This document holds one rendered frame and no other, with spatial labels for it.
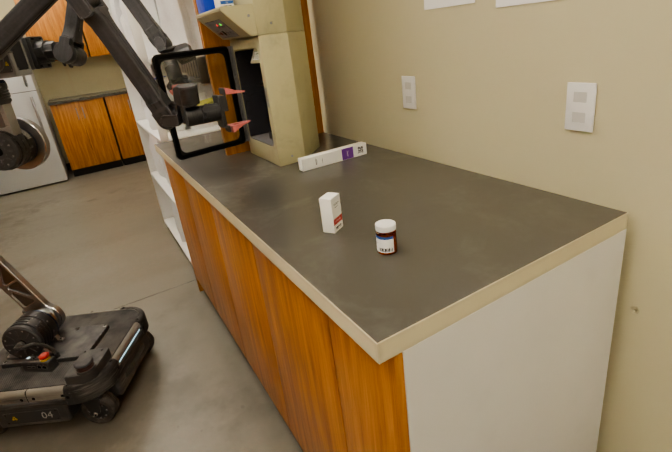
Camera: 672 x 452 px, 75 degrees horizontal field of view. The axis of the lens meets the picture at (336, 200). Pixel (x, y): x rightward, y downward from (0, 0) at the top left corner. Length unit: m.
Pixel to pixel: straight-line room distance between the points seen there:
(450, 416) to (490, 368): 0.12
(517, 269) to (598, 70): 0.52
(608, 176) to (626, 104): 0.17
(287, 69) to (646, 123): 1.10
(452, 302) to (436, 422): 0.24
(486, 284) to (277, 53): 1.12
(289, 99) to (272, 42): 0.20
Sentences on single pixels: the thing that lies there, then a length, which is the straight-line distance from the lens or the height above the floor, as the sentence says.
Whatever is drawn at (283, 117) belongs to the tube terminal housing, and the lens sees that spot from 1.66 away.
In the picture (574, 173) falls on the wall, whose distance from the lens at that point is 1.26.
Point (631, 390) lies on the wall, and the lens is 1.46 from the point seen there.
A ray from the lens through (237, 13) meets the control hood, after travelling 1.60.
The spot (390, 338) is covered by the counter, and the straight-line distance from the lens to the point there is 0.73.
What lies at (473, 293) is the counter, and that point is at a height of 0.94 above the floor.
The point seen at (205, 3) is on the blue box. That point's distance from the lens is 1.77.
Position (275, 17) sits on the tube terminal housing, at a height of 1.46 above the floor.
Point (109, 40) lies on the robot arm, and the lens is 1.46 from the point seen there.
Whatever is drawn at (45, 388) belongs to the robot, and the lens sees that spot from 2.17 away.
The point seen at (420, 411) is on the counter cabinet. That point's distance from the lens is 0.88.
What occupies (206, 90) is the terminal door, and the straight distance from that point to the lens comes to 1.86.
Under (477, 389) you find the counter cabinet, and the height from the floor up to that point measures 0.72.
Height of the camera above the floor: 1.40
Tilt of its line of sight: 21 degrees down
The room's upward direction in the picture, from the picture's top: 7 degrees counter-clockwise
